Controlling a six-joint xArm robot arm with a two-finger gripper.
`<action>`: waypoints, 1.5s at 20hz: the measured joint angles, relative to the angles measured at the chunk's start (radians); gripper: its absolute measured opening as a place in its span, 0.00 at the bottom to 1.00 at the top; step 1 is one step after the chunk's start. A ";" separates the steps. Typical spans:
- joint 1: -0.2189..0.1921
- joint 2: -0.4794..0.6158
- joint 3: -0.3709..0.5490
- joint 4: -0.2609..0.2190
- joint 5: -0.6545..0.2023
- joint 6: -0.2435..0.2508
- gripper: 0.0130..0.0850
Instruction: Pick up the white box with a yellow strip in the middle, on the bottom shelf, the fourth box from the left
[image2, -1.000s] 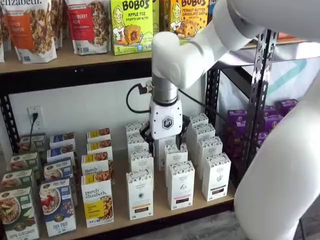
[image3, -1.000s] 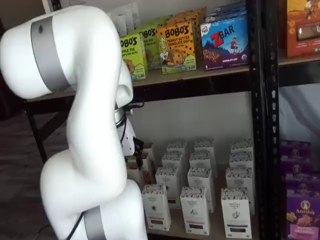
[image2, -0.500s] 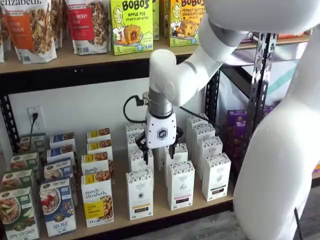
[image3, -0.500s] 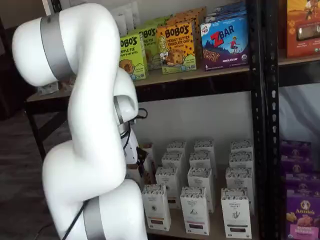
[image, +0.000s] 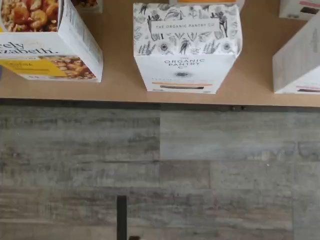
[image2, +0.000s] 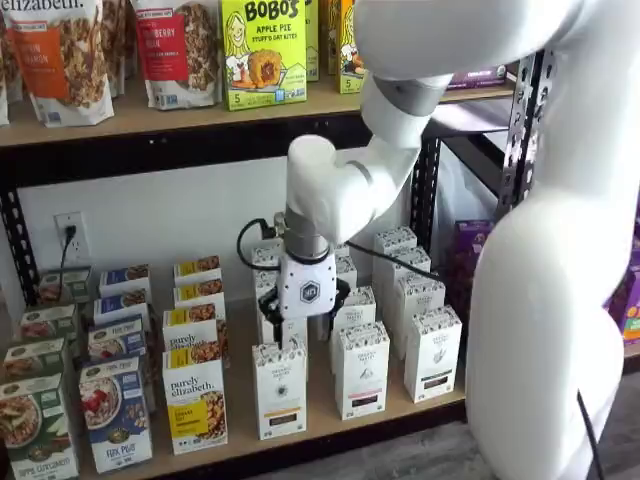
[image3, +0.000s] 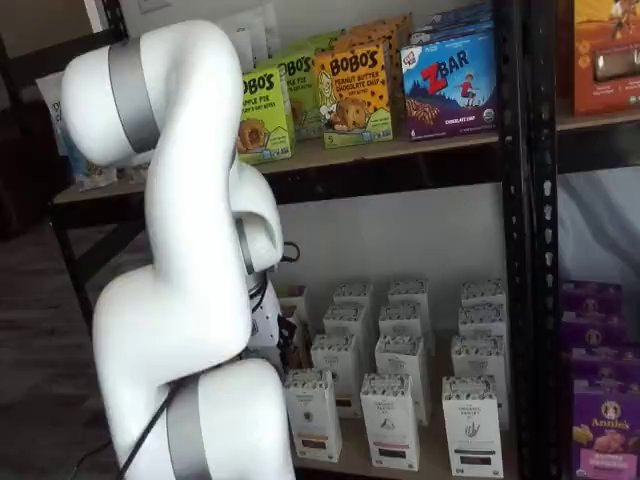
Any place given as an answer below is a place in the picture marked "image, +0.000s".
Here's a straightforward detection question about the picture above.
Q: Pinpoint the white box pink strip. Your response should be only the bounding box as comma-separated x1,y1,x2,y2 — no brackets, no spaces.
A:
271,9,320,95
278,0,320,20

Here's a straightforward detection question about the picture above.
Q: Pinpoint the white box yellow strip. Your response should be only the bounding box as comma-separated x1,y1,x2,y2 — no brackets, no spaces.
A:
132,2,244,95

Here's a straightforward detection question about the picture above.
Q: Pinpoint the Purely Elizabeth yellow white box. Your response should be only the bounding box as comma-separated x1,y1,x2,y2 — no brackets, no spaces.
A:
71,0,104,14
0,0,104,83

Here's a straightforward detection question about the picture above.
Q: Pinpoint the black metal shelving rack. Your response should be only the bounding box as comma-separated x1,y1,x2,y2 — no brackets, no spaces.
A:
0,97,320,113

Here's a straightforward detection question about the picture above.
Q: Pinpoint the wooden shelf board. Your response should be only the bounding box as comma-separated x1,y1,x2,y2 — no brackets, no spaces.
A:
0,0,320,108

